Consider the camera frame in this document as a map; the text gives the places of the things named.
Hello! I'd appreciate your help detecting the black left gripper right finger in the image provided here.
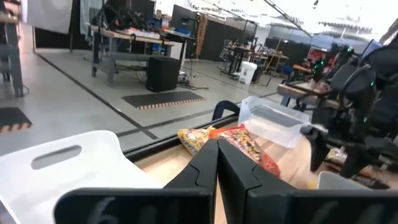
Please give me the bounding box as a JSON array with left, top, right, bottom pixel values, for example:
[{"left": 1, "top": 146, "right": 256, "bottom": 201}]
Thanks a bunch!
[{"left": 218, "top": 139, "right": 398, "bottom": 224}]

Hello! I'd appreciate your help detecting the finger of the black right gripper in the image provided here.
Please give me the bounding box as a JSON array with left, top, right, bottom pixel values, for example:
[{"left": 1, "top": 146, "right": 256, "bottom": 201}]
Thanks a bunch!
[
  {"left": 340, "top": 149, "right": 369, "bottom": 178},
  {"left": 303, "top": 128, "right": 330, "bottom": 172}
]

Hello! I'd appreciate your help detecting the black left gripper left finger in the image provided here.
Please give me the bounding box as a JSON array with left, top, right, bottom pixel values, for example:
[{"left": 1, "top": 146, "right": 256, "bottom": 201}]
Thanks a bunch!
[{"left": 54, "top": 139, "right": 218, "bottom": 224}]

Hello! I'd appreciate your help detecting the orange spicy noodle packet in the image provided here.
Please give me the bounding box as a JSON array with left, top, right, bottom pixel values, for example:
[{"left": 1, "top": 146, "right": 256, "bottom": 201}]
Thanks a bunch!
[{"left": 208, "top": 123, "right": 282, "bottom": 179}]

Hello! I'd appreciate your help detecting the clear plastic bin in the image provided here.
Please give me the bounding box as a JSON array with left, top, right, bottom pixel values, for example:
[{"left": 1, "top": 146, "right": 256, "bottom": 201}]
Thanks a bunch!
[{"left": 238, "top": 95, "right": 310, "bottom": 149}]

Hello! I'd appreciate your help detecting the red shelf rack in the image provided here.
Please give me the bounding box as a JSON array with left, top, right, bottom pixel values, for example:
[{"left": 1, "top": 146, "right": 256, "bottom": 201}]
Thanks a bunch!
[{"left": 306, "top": 48, "right": 330, "bottom": 68}]

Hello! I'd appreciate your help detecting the white trash bin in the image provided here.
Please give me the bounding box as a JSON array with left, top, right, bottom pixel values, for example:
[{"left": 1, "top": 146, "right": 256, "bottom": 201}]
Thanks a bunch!
[{"left": 238, "top": 61, "right": 258, "bottom": 85}]

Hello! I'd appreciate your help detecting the wooden broom stick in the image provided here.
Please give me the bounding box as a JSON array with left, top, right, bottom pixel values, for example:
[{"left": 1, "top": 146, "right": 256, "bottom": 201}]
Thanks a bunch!
[{"left": 264, "top": 39, "right": 282, "bottom": 75}]

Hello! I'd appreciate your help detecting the black work table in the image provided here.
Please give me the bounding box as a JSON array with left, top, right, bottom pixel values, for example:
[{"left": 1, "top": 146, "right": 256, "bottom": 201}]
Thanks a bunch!
[{"left": 222, "top": 45, "right": 290, "bottom": 77}]

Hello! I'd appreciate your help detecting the black speaker box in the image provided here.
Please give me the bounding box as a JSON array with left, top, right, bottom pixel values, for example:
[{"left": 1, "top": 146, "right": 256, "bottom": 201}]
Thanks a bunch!
[{"left": 145, "top": 56, "right": 182, "bottom": 93}]

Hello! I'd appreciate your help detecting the brown hanging strip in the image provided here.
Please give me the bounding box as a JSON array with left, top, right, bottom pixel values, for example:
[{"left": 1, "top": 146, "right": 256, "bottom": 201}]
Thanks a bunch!
[{"left": 195, "top": 14, "right": 208, "bottom": 60}]

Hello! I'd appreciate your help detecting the wood-top grey workbench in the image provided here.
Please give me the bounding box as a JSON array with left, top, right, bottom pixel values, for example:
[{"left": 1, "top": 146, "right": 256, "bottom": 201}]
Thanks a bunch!
[{"left": 90, "top": 24, "right": 195, "bottom": 86}]

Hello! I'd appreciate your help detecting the black monitor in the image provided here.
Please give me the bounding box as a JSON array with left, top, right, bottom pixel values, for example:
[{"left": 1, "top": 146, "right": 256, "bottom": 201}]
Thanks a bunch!
[{"left": 170, "top": 4, "right": 200, "bottom": 35}]

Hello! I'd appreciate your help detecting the grey shelf rack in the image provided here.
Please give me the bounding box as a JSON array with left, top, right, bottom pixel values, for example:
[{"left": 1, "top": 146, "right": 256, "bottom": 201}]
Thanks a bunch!
[{"left": 0, "top": 0, "right": 25, "bottom": 98}]

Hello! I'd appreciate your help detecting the white wall panel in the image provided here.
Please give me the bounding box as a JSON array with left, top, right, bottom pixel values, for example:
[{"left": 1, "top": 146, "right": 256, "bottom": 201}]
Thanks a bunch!
[{"left": 21, "top": 0, "right": 74, "bottom": 34}]

